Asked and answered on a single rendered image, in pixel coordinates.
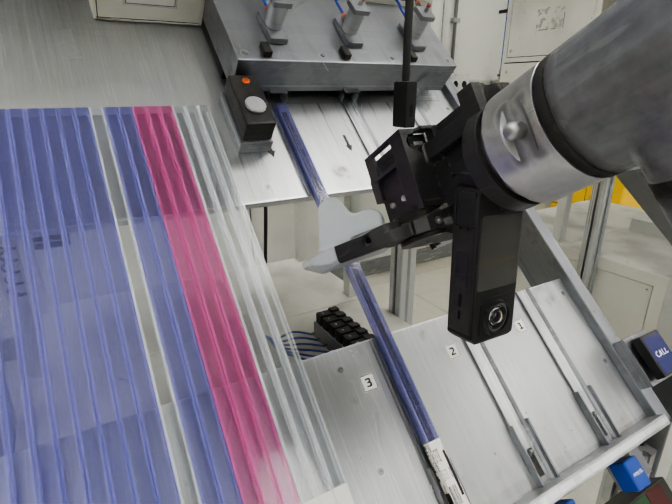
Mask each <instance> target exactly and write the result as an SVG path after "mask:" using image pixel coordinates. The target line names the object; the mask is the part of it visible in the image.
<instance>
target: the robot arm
mask: <svg viewBox="0 0 672 504"><path fill-rule="evenodd" d="M457 97H458V100H459V103H460V106H459V107H457V108H456V109H455V110H454V111H453V112H451V113H450V114H449V115H448V116H446V117H445V118H444V119H443V120H442V121H440V122H439V123H438V124H437V125H420V126H418V127H416V128H410V129H398V130H397V131H396V132H395V133H393V134H392V135H391V136H390V137H389V138H388V139H387V140H386V141H385V142H384V143H382V144H381V145H380V146H379V147H378V148H377V149H376V150H375V151H374V152H373V153H371V154H370V155H369V156H368V157H367V158H366V159H365V160H364V161H365V164H366V167H367V170H368V174H369V177H370V180H371V182H370V183H371V187H372V190H373V193H374V196H375V200H376V203H377V205H379V204H385V208H386V211H387V214H388V217H389V221H390V222H389V223H386V224H385V220H384V217H383V215H382V214H381V213H380V212H379V211H377V210H375V209H366V210H363V211H360V212H357V213H352V212H350V211H349V210H348V209H347V208H346V207H345V206H344V205H343V204H342V203H341V202H340V200H339V199H337V198H336V197H329V198H326V199H324V200H323V201H322V202H321V203H320V205H319V208H318V225H319V252H318V254H317V255H315V256H313V257H311V258H309V259H308V260H306V261H305V262H303V263H302V265H303V268H304V270H307V271H311V272H315V273H319V274H325V273H328V272H330V271H333V270H335V269H338V268H341V267H344V266H347V265H349V264H352V263H354V262H357V261H360V260H363V259H366V258H370V257H373V256H376V255H379V254H382V253H384V252H386V251H387V250H388V249H389V248H391V247H394V246H396V245H399V244H400V245H401V248H402V249H403V250H405V249H411V248H416V247H421V246H425V245H429V246H430V248H431V249H432V250H433V249H437V248H439V247H442V246H444V245H446V244H449V243H451V242H452V256H451V274H450V291H449V309H448V326H447V330H448V331H449V332H450V333H451V334H453V335H455V336H457V337H459V338H461V339H463V340H465V341H467V342H469V343H471V344H473V345H476V344H479V343H482V342H485V341H488V340H491V339H494V338H496V337H499V336H502V335H505V334H507V333H509V332H510V331H511V330H512V321H513V311H514V300H515V290H516V280H517V269H518V259H519V248H520V238H521V227H522V217H523V210H526V209H529V208H531V207H533V206H536V205H538V204H540V203H550V202H553V201H555V200H558V199H560V198H563V197H565V196H568V195H570V194H572V193H575V192H577V191H579V190H582V189H584V188H587V187H589V186H591V185H594V184H596V183H598V182H601V181H603V180H606V179H608V178H610V177H613V176H615V175H618V174H620V173H622V172H625V171H627V170H630V169H632V168H634V167H637V166H639V167H640V169H641V171H642V173H643V175H644V176H645V178H646V180H647V182H648V186H649V187H650V189H651V191H652V192H653V194H654V197H655V199H656V200H657V202H658V204H659V206H660V208H661V209H662V211H663V213H664V215H665V217H666V218H667V220H668V222H669V224H670V225H671V227H672V0H618V1H617V2H616V3H614V4H613V5H612V6H610V7H609V8H608V9H606V10H605V11H604V12H603V13H601V14H600V15H599V16H597V17H596V18H595V19H593V20H592V21H591V22H590V23H588V24H587V25H586V26H584V27H583V28H582V29H580V30H579V31H578V32H577V33H575V34H574V35H573V36H571V37H570V38H569V39H567V40H566V41H565V42H564V43H562V44H561V45H560V46H558V47H557V48H556V49H554V50H553V51H552V52H551V53H549V54H548V55H547V56H546V57H544V58H543V59H542V60H541V61H539V62H538V63H537V64H535V65H534V66H533V67H531V68H530V69H529V70H528V71H526V72H525V73H524V74H522V75H521V76H520V77H518V78H517V79H516V80H514V81H513V82H512V83H509V82H500V83H493V84H490V85H485V84H484V83H480V82H470V83H468V84H467V85H466V86H465V87H464V88H463V89H461V90H460V91H459V92H458V93H457ZM419 133H425V135H426V138H427V142H426V141H425V138H424V135H423V134H420V135H413V134H419ZM389 145H390V146H391V149H390V150H388V151H387V152H386V153H385V154H384V155H383V156H381V157H380V158H379V159H378V160H377V161H376V159H375V157H377V156H378V155H379V154H380V153H381V152H382V151H383V150H385V149H386V148H387V147H388V146H389ZM367 232H368V233H367ZM365 233H366V234H365ZM362 234H364V235H362ZM359 235H362V236H359ZM357 236H359V237H357ZM355 237H357V238H355Z"/></svg>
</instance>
